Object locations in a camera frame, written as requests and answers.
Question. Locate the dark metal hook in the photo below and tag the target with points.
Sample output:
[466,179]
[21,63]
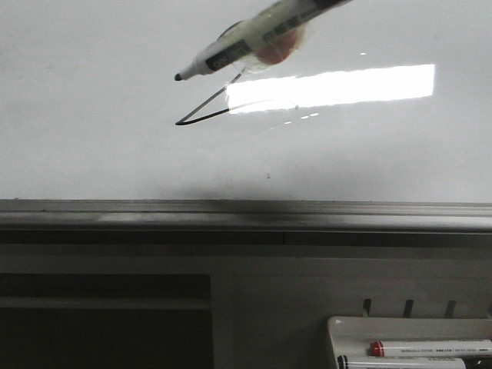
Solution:
[366,307]
[449,312]
[408,307]

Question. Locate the dark metal hook right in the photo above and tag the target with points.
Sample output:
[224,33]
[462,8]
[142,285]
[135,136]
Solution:
[449,312]

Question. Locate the black capped white marker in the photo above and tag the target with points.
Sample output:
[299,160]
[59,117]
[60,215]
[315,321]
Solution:
[344,361]

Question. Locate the red capped white marker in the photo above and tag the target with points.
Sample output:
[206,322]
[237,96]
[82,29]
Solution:
[445,348]

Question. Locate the white plastic marker tray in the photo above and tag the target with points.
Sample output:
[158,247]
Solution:
[353,335]

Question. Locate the dark metal hook left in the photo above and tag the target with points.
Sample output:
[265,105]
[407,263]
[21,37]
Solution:
[366,307]

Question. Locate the white glossy whiteboard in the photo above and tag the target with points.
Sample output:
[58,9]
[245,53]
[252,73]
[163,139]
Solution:
[382,101]

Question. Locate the white black whiteboard marker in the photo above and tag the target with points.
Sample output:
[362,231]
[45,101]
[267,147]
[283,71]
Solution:
[254,34]

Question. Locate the grey aluminium whiteboard ledge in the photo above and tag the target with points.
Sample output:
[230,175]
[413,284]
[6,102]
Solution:
[255,215]

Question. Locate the dark metal hook middle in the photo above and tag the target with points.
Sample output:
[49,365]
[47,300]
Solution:
[408,307]

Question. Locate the red magnet taped to marker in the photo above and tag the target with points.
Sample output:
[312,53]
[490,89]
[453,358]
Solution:
[276,52]

